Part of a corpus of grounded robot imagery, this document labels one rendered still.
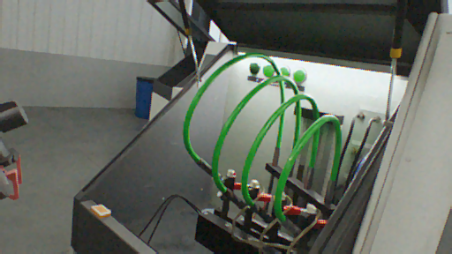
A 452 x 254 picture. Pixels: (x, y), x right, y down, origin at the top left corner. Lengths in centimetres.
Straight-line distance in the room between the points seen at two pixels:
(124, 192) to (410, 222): 78
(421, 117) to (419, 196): 15
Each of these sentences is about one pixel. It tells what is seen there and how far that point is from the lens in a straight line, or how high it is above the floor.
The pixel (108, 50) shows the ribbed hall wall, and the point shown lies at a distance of 763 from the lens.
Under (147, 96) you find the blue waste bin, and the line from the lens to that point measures 692.
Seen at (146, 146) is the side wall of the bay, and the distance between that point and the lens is 112.
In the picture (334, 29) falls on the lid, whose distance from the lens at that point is 101.
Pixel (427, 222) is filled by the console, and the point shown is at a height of 117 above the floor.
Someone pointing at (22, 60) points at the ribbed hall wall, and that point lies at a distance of 718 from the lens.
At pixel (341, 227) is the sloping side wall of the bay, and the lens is 71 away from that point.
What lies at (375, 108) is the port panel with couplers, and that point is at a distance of 102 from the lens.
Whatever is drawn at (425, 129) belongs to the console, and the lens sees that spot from 75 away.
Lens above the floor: 140
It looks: 11 degrees down
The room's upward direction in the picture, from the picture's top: 9 degrees clockwise
